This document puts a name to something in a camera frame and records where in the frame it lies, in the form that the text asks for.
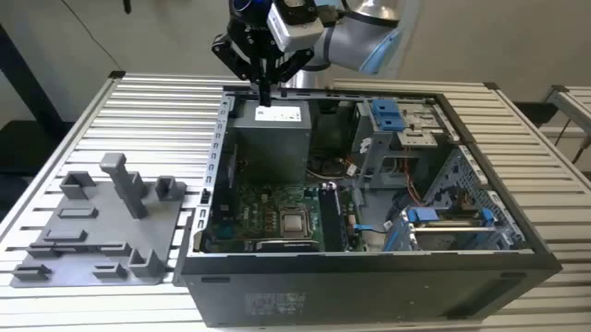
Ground black graphics card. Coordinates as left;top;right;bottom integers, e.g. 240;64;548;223
246;238;322;253

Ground blue data wire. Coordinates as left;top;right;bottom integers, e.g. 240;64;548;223
352;223;390;234

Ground aluminium side table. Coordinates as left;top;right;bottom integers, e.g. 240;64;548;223
537;84;591;139

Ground hard disk in blue carrier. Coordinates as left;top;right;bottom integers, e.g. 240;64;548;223
400;206;498;250

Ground blue drive latch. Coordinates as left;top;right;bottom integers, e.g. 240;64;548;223
368;98;402;133

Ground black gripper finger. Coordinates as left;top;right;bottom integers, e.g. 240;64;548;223
212;33;266;105
264;49;316;107

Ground silver CPU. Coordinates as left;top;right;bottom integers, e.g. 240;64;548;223
280;213;309;235

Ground thin black wall wire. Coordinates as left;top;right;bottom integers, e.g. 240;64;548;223
58;0;124;73

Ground green motherboard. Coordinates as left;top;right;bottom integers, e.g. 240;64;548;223
202;183;368;253

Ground black open PC case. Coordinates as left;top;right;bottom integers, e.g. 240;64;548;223
172;84;564;328

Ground grey power supply unit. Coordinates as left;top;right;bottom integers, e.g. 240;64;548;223
226;100;313;184

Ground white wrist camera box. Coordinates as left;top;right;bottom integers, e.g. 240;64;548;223
265;0;324;53

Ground white and black wire bundle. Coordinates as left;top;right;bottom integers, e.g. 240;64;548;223
305;156;357;180

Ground orange wires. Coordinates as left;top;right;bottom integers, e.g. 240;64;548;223
402;157;429;207

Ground CPU socket with cover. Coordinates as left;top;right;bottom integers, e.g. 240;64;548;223
274;205;314;239

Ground grey parts rack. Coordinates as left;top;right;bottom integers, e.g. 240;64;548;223
9;151;189;288

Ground grey metal drive cage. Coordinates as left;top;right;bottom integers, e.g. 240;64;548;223
349;93;457;188

